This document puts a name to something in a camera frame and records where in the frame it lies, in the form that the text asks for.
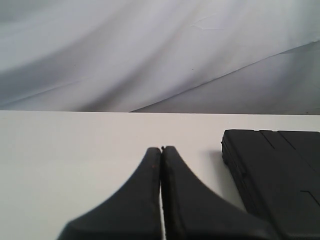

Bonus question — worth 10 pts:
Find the black plastic tool case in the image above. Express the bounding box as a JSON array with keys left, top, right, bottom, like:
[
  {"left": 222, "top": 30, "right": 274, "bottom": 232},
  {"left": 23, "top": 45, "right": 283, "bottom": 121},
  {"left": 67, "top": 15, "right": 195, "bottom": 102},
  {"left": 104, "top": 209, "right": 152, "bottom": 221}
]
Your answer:
[{"left": 221, "top": 129, "right": 320, "bottom": 240}]

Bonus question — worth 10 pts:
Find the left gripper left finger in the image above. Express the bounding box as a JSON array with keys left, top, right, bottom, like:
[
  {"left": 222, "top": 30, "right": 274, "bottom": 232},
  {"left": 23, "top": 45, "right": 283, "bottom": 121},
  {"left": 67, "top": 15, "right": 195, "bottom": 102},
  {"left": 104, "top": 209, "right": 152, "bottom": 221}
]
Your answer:
[{"left": 58, "top": 147, "right": 163, "bottom": 240}]

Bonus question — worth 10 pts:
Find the grey backdrop cloth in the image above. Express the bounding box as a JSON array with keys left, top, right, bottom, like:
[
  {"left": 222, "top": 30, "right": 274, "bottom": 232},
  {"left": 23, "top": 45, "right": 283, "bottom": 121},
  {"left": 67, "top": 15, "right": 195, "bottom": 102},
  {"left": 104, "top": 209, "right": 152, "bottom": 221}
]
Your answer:
[{"left": 0, "top": 0, "right": 320, "bottom": 115}]

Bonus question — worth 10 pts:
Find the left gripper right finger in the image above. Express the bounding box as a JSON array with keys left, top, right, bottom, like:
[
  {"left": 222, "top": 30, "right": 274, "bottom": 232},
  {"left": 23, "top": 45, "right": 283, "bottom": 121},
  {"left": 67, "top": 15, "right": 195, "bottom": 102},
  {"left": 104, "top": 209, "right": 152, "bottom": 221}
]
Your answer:
[{"left": 161, "top": 146, "right": 278, "bottom": 240}]

